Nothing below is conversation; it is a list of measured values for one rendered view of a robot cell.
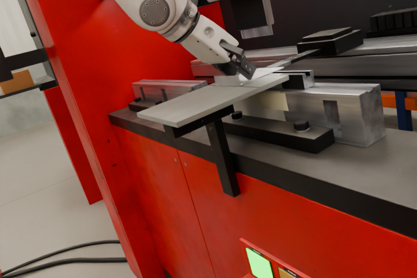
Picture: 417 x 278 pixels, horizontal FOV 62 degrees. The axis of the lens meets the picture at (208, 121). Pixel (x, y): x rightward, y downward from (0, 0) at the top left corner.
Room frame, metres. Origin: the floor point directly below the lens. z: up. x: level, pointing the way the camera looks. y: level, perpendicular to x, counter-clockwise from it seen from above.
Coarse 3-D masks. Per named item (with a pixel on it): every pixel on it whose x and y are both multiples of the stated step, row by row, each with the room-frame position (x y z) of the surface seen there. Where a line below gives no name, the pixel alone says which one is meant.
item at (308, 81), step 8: (280, 72) 0.73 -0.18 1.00; (288, 72) 0.71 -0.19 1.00; (296, 72) 0.69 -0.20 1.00; (304, 72) 0.67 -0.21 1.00; (312, 72) 0.66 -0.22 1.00; (288, 80) 0.68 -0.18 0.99; (296, 80) 0.66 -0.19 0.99; (304, 80) 0.65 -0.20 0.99; (312, 80) 0.66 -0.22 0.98; (288, 88) 0.69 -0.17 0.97; (296, 88) 0.67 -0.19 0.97; (304, 88) 0.65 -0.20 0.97
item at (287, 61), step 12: (312, 36) 0.88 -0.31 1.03; (324, 36) 0.84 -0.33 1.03; (336, 36) 0.83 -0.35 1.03; (348, 36) 0.84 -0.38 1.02; (360, 36) 0.86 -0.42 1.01; (300, 48) 0.90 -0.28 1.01; (312, 48) 0.87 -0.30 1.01; (324, 48) 0.84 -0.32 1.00; (336, 48) 0.81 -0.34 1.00; (348, 48) 0.83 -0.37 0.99; (288, 60) 0.81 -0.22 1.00
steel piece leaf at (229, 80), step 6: (258, 72) 0.77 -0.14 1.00; (264, 72) 0.76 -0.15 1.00; (270, 72) 0.74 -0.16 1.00; (216, 78) 0.75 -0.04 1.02; (222, 78) 0.73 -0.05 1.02; (228, 78) 0.72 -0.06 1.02; (234, 78) 0.70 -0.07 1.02; (240, 78) 0.76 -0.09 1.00; (252, 78) 0.72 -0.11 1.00; (258, 78) 0.71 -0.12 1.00; (216, 84) 0.76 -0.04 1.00; (222, 84) 0.74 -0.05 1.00; (228, 84) 0.72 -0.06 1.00; (234, 84) 0.70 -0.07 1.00; (240, 84) 0.69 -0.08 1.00
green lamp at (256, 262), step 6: (252, 252) 0.40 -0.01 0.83; (252, 258) 0.41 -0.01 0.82; (258, 258) 0.39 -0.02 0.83; (252, 264) 0.41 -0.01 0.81; (258, 264) 0.40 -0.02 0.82; (264, 264) 0.39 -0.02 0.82; (252, 270) 0.41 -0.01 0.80; (258, 270) 0.40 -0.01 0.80; (264, 270) 0.39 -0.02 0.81; (270, 270) 0.38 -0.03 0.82; (258, 276) 0.40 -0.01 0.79; (264, 276) 0.39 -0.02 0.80; (270, 276) 0.38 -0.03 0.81
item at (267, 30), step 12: (240, 0) 0.77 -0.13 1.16; (252, 0) 0.74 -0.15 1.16; (264, 0) 0.72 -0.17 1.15; (240, 12) 0.78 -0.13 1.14; (252, 12) 0.75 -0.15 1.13; (264, 12) 0.71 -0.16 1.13; (240, 24) 0.79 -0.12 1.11; (252, 24) 0.75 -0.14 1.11; (264, 24) 0.72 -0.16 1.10; (252, 36) 0.77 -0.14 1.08
